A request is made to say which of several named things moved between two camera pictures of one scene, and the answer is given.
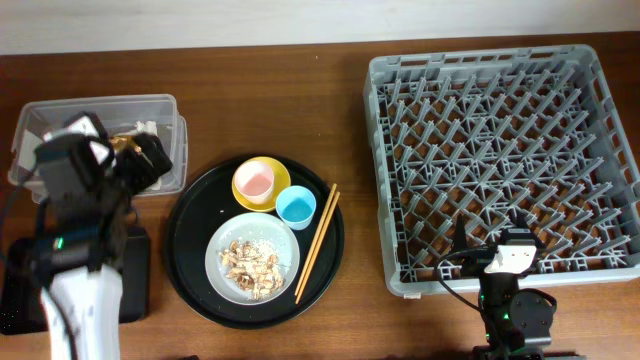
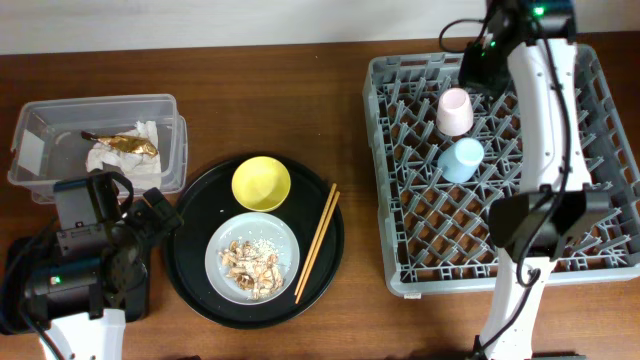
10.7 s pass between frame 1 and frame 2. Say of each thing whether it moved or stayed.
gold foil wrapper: stayed
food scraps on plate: stayed
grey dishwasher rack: stayed
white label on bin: stayed
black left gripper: moved
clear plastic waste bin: stayed
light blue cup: moved
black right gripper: moved
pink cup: moved
